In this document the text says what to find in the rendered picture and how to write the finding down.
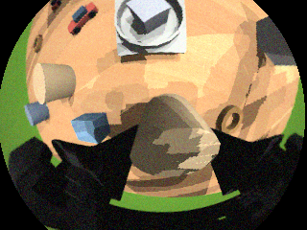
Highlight small blue block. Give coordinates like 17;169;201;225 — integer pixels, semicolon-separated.
70;112;110;145

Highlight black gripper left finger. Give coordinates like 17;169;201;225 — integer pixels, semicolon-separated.
51;126;139;200

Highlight red toy car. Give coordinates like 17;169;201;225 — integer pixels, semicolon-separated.
68;1;98;34
50;0;62;11

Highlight dark blue-grey cylinder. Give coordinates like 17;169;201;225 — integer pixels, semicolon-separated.
24;101;50;126

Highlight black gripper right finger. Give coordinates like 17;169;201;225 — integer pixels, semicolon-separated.
210;127;284;196

